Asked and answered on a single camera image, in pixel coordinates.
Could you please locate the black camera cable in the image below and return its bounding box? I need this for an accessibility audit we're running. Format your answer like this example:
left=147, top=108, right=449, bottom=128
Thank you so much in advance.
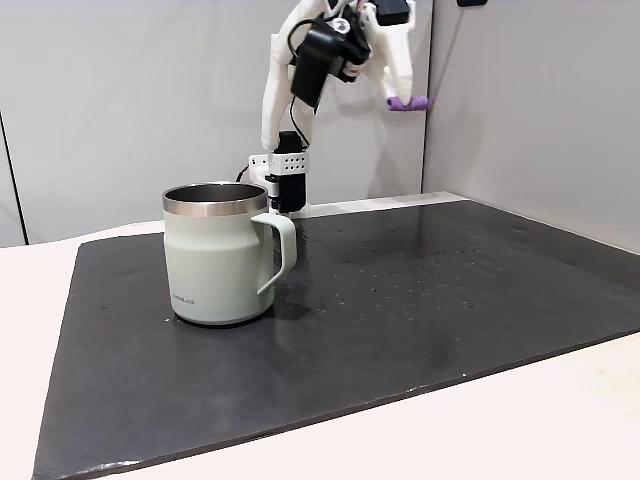
left=286, top=19, right=321, bottom=149

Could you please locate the black oval camera box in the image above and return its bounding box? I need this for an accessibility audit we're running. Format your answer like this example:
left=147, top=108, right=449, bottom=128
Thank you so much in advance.
left=290, top=19, right=372, bottom=109

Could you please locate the pale green steel-lined mug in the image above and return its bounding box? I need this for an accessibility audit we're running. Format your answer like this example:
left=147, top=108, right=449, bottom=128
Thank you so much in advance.
left=161, top=181, right=299, bottom=329

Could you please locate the purple ribbed pen grip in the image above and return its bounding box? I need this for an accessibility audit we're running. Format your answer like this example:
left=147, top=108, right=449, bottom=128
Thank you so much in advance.
left=385, top=94, right=437, bottom=113

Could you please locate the black rubber table mat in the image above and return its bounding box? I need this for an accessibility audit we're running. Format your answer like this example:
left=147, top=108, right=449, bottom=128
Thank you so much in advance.
left=32, top=198, right=640, bottom=480

